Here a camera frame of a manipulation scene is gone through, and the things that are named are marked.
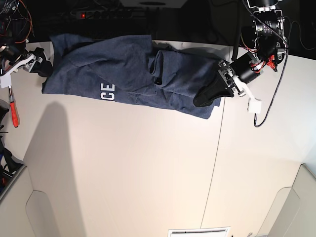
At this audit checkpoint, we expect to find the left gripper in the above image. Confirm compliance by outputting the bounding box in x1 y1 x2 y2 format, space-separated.
193 53 263 107

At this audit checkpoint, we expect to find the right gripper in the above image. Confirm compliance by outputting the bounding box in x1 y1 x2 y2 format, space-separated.
0 45 53 77

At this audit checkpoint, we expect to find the blue t-shirt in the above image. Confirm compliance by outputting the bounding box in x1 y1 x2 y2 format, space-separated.
41 34 220 119

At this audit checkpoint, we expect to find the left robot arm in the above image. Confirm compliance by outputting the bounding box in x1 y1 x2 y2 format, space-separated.
193 0 288 113

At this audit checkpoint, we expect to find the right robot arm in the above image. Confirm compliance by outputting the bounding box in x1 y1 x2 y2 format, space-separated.
0 0 53 78

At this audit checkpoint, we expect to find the black power strip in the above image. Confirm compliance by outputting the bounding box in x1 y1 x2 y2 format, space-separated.
70 8 146 20

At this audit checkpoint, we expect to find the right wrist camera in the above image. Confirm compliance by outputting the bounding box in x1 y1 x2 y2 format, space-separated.
0 73 12 88

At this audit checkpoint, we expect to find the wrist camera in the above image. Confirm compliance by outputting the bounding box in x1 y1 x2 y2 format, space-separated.
247 98 262 114
0 73 12 88

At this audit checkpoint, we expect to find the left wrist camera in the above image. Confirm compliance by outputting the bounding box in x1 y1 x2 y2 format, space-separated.
247 98 262 114

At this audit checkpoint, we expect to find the orange handled screwdriver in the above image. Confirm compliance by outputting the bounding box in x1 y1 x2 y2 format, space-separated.
8 86 19 128

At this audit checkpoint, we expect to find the braided camera cable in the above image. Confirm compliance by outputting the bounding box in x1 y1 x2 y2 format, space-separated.
241 0 289 128

